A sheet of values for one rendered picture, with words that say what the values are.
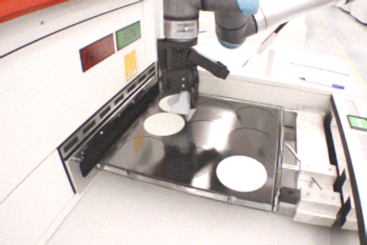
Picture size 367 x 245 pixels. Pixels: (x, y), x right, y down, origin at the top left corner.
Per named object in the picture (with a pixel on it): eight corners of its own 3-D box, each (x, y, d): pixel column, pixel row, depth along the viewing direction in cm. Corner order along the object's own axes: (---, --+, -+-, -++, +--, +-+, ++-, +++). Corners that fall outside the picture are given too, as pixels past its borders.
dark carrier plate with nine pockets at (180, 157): (102, 164, 54) (102, 162, 54) (164, 92, 81) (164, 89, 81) (270, 205, 45) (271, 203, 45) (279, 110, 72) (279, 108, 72)
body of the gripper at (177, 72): (157, 83, 64) (155, 34, 57) (191, 79, 66) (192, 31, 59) (163, 97, 57) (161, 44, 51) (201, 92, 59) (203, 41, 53)
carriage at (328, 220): (292, 221, 46) (296, 212, 45) (293, 121, 75) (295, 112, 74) (330, 227, 44) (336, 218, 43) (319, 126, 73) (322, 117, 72)
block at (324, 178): (297, 179, 52) (301, 169, 50) (297, 168, 54) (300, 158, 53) (332, 185, 50) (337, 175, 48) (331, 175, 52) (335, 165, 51)
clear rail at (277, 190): (269, 213, 44) (272, 208, 43) (279, 109, 74) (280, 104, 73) (277, 215, 43) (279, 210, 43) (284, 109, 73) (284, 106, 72)
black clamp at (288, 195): (278, 201, 47) (282, 193, 45) (279, 193, 48) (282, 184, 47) (296, 205, 46) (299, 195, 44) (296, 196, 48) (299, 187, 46)
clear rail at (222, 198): (94, 169, 53) (93, 164, 53) (98, 165, 54) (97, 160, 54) (277, 215, 43) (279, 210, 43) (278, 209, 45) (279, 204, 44)
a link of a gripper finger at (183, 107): (169, 122, 66) (168, 89, 61) (192, 119, 67) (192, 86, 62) (172, 130, 64) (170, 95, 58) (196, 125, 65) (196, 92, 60)
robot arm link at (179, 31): (193, 13, 57) (205, 21, 50) (193, 33, 59) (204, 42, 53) (160, 15, 55) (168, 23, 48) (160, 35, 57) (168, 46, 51)
